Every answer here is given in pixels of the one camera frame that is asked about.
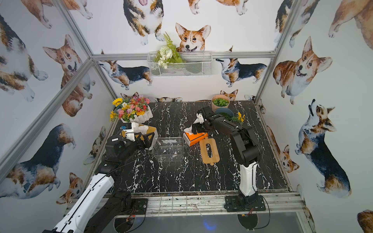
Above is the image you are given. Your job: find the orange tissue pack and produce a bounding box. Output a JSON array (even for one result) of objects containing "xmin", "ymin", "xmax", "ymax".
[
  {"xmin": 136, "ymin": 124, "xmax": 149, "ymax": 135},
  {"xmin": 183, "ymin": 123, "xmax": 208, "ymax": 147}
]

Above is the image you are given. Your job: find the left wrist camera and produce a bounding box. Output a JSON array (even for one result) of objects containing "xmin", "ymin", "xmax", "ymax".
[{"xmin": 120, "ymin": 122, "xmax": 139, "ymax": 141}]

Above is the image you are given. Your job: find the clear plastic box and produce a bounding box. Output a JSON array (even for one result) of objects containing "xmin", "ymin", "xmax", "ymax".
[{"xmin": 152, "ymin": 137, "xmax": 184, "ymax": 163}]

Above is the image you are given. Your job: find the yellow artificial flower sprig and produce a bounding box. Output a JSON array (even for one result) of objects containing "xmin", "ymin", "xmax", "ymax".
[{"xmin": 231, "ymin": 112, "xmax": 245, "ymax": 125}]

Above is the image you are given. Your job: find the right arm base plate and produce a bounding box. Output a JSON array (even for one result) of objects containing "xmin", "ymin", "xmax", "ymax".
[{"xmin": 224, "ymin": 195, "xmax": 266, "ymax": 212}]

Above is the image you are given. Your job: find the aluminium frame post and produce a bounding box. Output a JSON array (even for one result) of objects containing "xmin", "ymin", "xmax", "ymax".
[{"xmin": 254, "ymin": 1, "xmax": 304, "ymax": 105}]

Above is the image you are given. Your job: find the colourful flowers white fence planter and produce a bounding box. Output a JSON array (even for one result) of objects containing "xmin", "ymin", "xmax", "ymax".
[{"xmin": 109, "ymin": 96, "xmax": 153, "ymax": 124}]

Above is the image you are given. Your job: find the peach succulent pot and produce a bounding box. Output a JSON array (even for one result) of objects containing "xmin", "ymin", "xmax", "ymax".
[{"xmin": 211, "ymin": 95, "xmax": 230, "ymax": 112}]

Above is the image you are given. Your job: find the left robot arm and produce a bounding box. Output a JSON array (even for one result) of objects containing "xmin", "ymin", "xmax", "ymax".
[{"xmin": 51, "ymin": 132, "xmax": 155, "ymax": 233}]

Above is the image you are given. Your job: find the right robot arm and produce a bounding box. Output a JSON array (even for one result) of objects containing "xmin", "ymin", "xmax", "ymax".
[{"xmin": 191, "ymin": 107, "xmax": 261, "ymax": 204}]

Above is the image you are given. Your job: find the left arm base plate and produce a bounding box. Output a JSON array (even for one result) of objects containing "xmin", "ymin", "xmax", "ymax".
[{"xmin": 123, "ymin": 198, "xmax": 149, "ymax": 216}]

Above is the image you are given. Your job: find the white green artificial bouquet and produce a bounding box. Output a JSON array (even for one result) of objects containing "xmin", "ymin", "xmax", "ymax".
[{"xmin": 153, "ymin": 33, "xmax": 185, "ymax": 69}]

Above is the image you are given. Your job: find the light wooden lid board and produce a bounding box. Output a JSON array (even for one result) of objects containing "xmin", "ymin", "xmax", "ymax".
[{"xmin": 199, "ymin": 138, "xmax": 220, "ymax": 166}]

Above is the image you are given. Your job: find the white wire wall basket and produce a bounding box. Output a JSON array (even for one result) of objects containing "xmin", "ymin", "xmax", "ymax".
[{"xmin": 147, "ymin": 51, "xmax": 213, "ymax": 77}]

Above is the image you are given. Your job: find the blue-grey flower pot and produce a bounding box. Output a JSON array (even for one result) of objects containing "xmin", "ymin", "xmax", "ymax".
[{"xmin": 215, "ymin": 108, "xmax": 234, "ymax": 118}]

